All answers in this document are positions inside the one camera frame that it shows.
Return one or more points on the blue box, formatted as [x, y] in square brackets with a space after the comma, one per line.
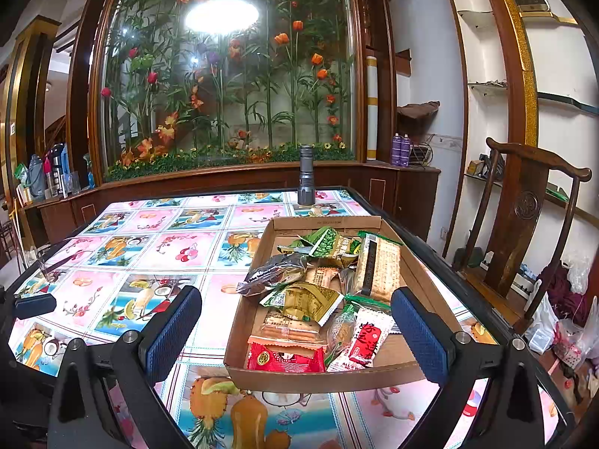
[66, 163]

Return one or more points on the green gold snack packet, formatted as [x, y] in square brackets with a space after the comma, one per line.
[304, 299]

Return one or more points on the pink printed plastic bag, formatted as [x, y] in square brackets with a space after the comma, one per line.
[578, 341]

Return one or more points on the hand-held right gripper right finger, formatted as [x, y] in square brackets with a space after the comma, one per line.
[421, 336]

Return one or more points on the clear glass cup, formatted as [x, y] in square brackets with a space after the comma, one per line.
[72, 184]

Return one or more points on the purple spray can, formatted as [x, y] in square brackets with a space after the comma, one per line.
[406, 150]
[396, 149]

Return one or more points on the grey metal flashlight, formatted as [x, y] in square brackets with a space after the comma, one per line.
[306, 177]

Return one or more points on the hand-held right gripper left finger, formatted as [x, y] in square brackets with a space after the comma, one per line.
[173, 332]

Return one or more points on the eyeglasses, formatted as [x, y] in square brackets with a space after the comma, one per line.
[65, 264]

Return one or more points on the green packet tan circle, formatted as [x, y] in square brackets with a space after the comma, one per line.
[346, 250]

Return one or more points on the glass wall shelf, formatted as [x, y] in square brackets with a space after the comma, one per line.
[482, 180]
[489, 86]
[477, 18]

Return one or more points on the brown wall shelf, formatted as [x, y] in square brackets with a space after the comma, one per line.
[419, 113]

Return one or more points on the yellow white stick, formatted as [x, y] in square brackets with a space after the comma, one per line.
[18, 224]

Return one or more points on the tan printed snack packet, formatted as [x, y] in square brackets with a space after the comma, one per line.
[323, 277]

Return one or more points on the cracker pack green ends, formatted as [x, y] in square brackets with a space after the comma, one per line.
[379, 266]
[369, 303]

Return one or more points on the white gold-banded column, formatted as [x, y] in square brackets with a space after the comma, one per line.
[371, 112]

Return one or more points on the white red snack packet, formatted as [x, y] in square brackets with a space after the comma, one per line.
[362, 341]

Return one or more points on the gold-trimmed wooden arch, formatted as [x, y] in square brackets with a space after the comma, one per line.
[512, 56]

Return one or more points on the maroon cloth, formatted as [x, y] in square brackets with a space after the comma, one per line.
[564, 290]

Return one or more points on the black framed table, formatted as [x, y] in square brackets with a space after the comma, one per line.
[421, 248]

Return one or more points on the blue spray bottle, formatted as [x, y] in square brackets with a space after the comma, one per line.
[89, 173]

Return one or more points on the cardboard box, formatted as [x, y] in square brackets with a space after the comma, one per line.
[304, 382]

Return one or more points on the glass artificial flower display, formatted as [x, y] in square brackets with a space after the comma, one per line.
[234, 103]

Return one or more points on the gold-trimmed wooden door frame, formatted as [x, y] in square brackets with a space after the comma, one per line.
[32, 93]

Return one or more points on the white plastic bag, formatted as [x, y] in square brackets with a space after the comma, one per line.
[542, 325]

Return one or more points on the green bag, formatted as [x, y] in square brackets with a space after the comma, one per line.
[21, 173]

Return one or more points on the silver foil snack packet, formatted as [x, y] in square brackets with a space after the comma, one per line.
[271, 273]

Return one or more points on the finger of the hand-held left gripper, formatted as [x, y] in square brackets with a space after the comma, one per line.
[35, 305]

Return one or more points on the black steel thermos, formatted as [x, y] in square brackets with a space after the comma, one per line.
[54, 170]

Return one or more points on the low wooden cabinet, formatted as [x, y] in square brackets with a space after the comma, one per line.
[187, 184]

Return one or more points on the carved dark wooden chair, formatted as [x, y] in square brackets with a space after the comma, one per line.
[526, 206]

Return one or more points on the clear plastic bag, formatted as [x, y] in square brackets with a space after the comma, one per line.
[579, 276]

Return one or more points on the blue water jug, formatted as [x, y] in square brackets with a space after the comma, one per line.
[36, 177]

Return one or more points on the white container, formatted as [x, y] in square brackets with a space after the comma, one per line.
[24, 195]

